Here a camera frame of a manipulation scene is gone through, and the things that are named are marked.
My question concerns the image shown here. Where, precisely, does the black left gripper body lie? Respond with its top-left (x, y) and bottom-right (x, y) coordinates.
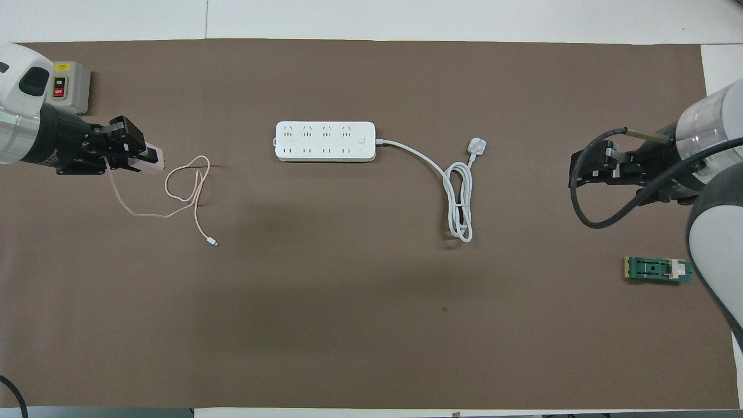
top-left (38, 106), bottom-right (111, 176)

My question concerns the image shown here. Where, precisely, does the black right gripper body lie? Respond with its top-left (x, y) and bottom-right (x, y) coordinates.
top-left (624, 136), bottom-right (697, 205)

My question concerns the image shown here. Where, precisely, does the pink charger block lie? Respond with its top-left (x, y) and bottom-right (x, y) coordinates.
top-left (129, 142), bottom-right (167, 174)

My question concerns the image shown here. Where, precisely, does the pink charging cable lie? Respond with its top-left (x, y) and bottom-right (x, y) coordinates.
top-left (109, 155), bottom-right (219, 247)

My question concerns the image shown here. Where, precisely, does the white power strip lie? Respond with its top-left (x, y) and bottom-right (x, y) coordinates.
top-left (275, 121), bottom-right (376, 163)

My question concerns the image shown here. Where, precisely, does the brown table mat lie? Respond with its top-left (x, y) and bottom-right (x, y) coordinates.
top-left (0, 39), bottom-right (739, 409)

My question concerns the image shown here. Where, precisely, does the grey on-off switch box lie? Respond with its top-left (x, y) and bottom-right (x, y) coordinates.
top-left (48, 61), bottom-right (92, 116)

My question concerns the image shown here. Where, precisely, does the green knife switch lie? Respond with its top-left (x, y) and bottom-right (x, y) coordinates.
top-left (624, 256), bottom-right (694, 286)

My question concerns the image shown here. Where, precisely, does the white power cord with plug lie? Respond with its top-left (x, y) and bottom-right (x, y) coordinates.
top-left (374, 137), bottom-right (488, 243)

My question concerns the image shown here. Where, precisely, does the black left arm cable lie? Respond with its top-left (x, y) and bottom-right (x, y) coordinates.
top-left (0, 374), bottom-right (29, 418)

